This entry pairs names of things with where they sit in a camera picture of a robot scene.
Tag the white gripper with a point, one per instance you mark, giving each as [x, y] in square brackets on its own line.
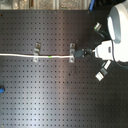
[103, 51]

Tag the left metal cable clip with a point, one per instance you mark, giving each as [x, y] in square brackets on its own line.
[36, 51]

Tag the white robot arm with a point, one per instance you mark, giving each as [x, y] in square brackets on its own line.
[116, 47]

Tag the blue object at edge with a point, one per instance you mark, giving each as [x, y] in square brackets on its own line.
[1, 89]

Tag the right metal cable clip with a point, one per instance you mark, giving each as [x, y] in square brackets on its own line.
[72, 51]

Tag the black perforated board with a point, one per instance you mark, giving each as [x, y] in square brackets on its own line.
[54, 93]

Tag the black cable connector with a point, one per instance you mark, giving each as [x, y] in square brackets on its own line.
[78, 54]

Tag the metal cable clip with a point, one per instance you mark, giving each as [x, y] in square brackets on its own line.
[72, 51]
[36, 51]

